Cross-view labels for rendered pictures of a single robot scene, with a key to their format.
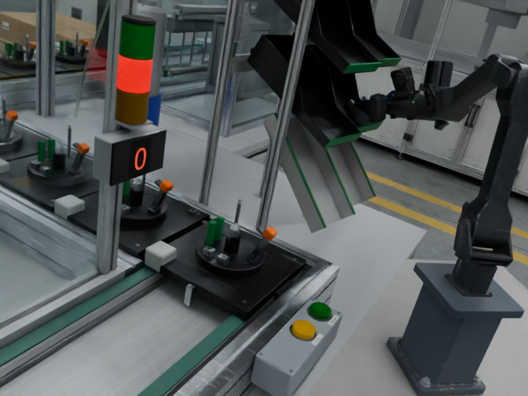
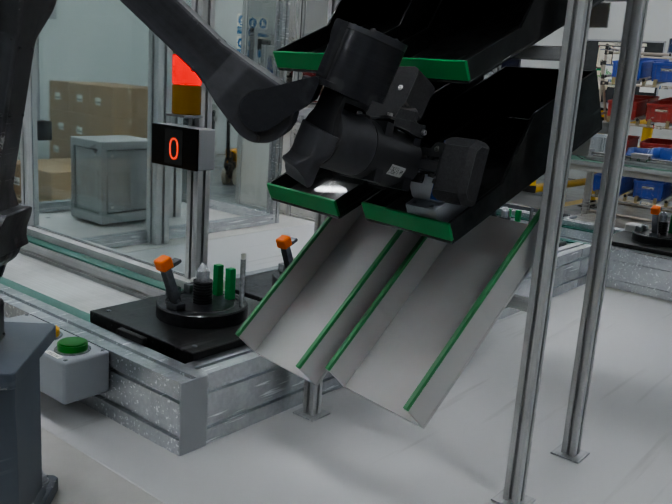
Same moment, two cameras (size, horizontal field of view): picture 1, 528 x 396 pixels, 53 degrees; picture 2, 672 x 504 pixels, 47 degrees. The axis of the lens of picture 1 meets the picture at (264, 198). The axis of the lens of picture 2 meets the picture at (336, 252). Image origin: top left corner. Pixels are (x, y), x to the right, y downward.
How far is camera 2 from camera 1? 1.71 m
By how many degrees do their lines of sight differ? 96
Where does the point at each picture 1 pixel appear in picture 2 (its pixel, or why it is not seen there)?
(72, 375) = (79, 290)
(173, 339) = not seen: hidden behind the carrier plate
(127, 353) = (93, 304)
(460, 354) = not seen: outside the picture
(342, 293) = (206, 476)
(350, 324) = (118, 464)
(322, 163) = (377, 282)
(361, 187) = (433, 393)
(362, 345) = (66, 465)
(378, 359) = not seen: hidden behind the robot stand
